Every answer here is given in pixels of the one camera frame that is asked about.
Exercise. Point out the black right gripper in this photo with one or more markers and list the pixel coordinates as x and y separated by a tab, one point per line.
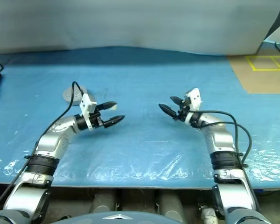
182	112

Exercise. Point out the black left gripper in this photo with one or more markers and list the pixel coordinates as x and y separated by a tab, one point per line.
96	119

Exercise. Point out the grey motor stator housing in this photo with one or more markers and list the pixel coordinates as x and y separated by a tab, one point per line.
75	103

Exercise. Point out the motor cover with circuit board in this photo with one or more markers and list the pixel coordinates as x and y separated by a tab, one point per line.
68	93

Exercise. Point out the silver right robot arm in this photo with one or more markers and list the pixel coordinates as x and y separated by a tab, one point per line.
220	137

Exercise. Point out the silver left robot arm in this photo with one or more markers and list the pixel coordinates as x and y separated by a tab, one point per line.
51	142

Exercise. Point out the blue plastic table sheet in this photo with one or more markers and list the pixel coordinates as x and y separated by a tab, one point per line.
140	151

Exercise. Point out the white backdrop sheet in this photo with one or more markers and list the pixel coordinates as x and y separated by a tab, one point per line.
107	23

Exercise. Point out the grey rounded cylinder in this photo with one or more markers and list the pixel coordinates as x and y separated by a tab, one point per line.
105	203
172	205

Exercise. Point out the brown cardboard sheet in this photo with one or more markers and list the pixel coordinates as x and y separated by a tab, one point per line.
266	81

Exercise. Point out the yellow tape marking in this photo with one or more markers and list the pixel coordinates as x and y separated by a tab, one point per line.
268	69

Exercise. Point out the grey robot torso with emblem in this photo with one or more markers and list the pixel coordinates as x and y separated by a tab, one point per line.
121	220

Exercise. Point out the whitish rounded cylinder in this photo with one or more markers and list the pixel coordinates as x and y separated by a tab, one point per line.
208	213

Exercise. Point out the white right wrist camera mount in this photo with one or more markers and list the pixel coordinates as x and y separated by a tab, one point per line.
194	96

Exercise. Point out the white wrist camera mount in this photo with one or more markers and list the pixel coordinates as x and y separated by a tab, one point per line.
194	96
86	103

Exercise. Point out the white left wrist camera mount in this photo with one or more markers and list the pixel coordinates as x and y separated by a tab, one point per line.
86	103

